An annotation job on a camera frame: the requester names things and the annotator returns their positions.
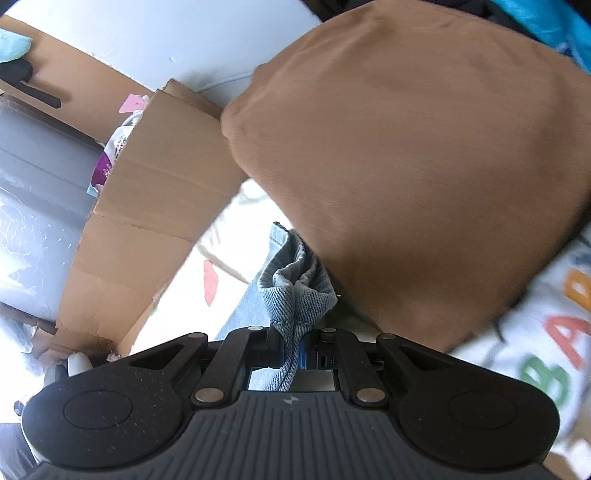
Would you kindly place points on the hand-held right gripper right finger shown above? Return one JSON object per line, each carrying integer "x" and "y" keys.
{"x": 303, "y": 357}

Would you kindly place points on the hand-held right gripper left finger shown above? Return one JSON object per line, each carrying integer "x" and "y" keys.
{"x": 265, "y": 348}

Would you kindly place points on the light blue denim pants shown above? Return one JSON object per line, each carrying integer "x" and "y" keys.
{"x": 300, "y": 295}

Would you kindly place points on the cream bear print bed sheet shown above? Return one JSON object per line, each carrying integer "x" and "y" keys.
{"x": 184, "y": 295}

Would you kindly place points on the brown cardboard box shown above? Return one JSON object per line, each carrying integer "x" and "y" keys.
{"x": 161, "y": 184}

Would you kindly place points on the brown cloth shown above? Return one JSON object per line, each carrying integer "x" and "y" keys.
{"x": 415, "y": 161}

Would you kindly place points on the white cloth with coloured letters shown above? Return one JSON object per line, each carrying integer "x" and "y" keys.
{"x": 531, "y": 300}

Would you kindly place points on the purple and white packet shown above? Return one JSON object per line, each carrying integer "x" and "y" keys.
{"x": 104, "y": 166}

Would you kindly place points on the clear bubble wrap roll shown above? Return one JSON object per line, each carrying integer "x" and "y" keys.
{"x": 37, "y": 207}

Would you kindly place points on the pink paper piece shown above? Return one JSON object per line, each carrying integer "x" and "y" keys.
{"x": 134, "y": 102}

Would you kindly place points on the pale teal cloth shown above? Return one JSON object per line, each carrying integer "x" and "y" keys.
{"x": 11, "y": 46}

